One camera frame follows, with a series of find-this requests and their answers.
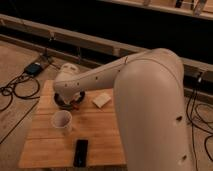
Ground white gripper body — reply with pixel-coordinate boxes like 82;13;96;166
62;92;84;106

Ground red brown pepper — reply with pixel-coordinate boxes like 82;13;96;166
73;102;80;110

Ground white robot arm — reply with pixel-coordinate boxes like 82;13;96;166
53;48;194;171

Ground dark ceramic bowl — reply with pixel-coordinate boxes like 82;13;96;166
53;90;86;111

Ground white ceramic mug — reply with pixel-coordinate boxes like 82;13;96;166
51;110;72;136

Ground pale yellow sponge block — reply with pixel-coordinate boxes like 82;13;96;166
92;93;111;108

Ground black power adapter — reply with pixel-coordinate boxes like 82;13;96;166
24;62;43;76

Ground wooden table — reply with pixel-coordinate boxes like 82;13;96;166
19;80;126;169

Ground black smartphone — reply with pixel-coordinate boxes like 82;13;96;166
73;139;88;167

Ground black floor cable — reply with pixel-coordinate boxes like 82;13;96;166
0;72;41;113

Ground black cables at right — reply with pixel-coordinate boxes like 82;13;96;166
185;71;213;168

